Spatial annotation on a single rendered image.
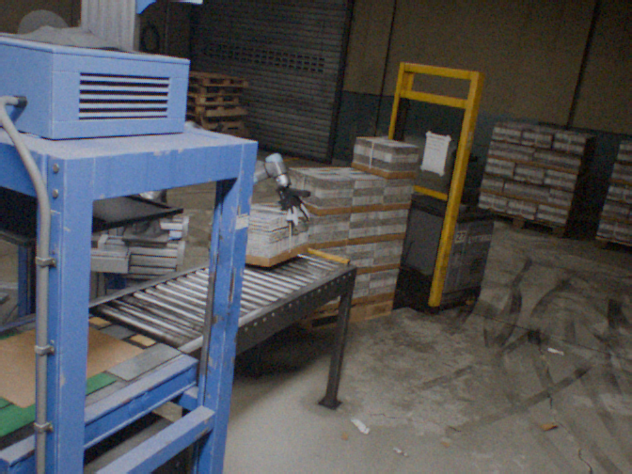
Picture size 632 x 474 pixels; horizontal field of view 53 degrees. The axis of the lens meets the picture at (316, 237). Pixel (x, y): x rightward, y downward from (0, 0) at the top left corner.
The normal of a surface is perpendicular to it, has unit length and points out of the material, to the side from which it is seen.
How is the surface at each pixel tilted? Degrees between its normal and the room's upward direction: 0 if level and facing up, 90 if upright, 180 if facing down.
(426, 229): 90
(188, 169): 90
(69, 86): 90
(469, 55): 90
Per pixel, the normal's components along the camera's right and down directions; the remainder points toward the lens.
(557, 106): -0.48, 0.18
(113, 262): 0.15, 0.29
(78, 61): 0.87, 0.24
